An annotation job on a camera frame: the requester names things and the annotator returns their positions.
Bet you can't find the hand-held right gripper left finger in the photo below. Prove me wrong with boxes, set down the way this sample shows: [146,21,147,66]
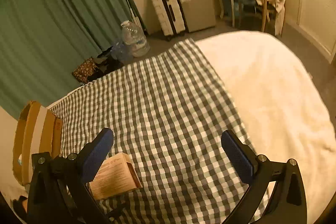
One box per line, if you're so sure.
[27,128,114,224]

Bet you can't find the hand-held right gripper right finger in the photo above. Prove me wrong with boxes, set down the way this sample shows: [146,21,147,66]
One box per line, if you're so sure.
[221,130,307,224]

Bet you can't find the orange paper medicine box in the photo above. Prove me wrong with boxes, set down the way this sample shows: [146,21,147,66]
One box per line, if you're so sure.
[89,153,143,200]

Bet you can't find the brown cardboard box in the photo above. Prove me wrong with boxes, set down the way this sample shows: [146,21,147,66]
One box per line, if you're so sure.
[13,101,63,185]

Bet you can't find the grey white checked cloth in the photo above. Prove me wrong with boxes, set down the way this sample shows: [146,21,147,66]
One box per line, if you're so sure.
[49,38,271,224]

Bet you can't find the patterned brown bag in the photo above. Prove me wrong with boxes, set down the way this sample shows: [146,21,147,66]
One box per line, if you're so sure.
[72,57,99,84]

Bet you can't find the black shoe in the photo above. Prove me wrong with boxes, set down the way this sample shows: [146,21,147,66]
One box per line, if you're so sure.
[88,47,124,80]

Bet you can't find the pack of small water bottles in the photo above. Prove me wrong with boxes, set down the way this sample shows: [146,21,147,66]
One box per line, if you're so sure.
[110,42,133,63]

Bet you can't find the large clear water bottle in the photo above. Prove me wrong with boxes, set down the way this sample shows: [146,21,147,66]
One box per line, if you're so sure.
[121,21,151,58]

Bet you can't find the green curtain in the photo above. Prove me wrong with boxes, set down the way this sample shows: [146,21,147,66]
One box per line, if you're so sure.
[0,0,137,119]

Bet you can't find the white pole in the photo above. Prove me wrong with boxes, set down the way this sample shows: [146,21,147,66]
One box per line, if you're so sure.
[119,0,143,30]

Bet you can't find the white suitcase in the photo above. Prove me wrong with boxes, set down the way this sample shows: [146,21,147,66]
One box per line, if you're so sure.
[149,0,185,42]

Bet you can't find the wooden chair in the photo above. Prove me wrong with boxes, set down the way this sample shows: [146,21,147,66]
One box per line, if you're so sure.
[238,0,286,35]

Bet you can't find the light clothes on chair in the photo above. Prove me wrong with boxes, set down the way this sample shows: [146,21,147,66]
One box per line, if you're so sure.
[247,0,286,35]

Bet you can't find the silver fridge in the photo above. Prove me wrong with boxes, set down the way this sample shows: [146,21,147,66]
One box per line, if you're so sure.
[169,0,217,33]

